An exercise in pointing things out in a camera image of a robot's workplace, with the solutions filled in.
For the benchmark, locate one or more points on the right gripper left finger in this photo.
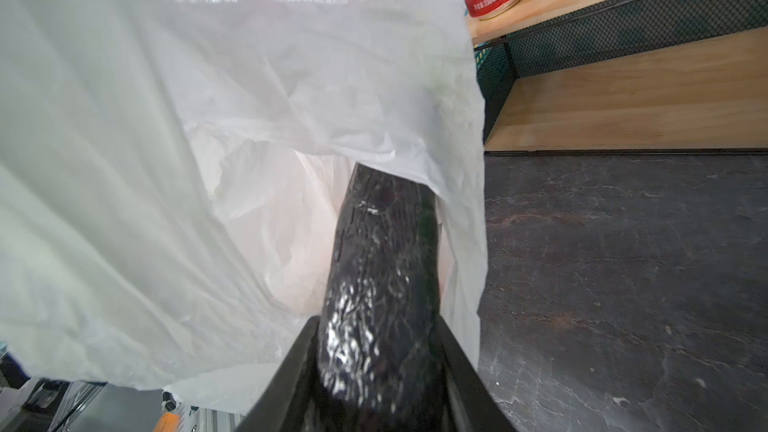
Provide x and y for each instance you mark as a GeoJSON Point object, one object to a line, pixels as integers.
{"type": "Point", "coordinates": [285, 401]}

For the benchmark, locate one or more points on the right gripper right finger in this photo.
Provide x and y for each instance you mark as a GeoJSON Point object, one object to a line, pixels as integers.
{"type": "Point", "coordinates": [468, 404]}

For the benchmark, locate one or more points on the black wire wooden shelf rack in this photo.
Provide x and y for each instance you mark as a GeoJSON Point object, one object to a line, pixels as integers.
{"type": "Point", "coordinates": [593, 75]}

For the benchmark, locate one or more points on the white plastic grocery bag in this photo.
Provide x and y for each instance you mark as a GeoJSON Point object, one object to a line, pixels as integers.
{"type": "Point", "coordinates": [172, 172]}

